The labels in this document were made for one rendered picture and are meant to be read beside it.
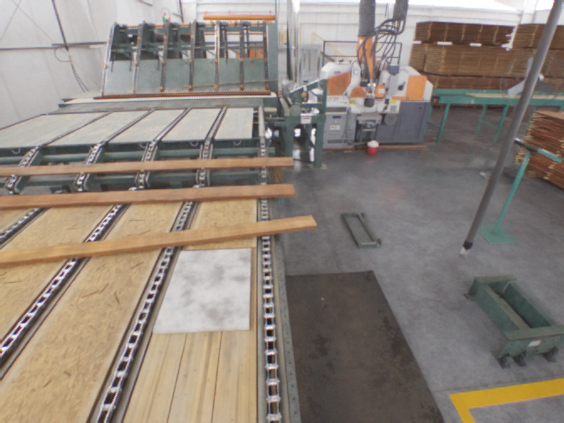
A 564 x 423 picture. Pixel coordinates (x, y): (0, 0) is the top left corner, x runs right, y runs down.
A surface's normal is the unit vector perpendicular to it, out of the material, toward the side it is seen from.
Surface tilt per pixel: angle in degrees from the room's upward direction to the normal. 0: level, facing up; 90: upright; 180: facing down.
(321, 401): 0
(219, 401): 0
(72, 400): 0
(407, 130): 90
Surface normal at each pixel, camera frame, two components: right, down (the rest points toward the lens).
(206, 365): 0.00, -0.86
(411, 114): 0.07, 0.51
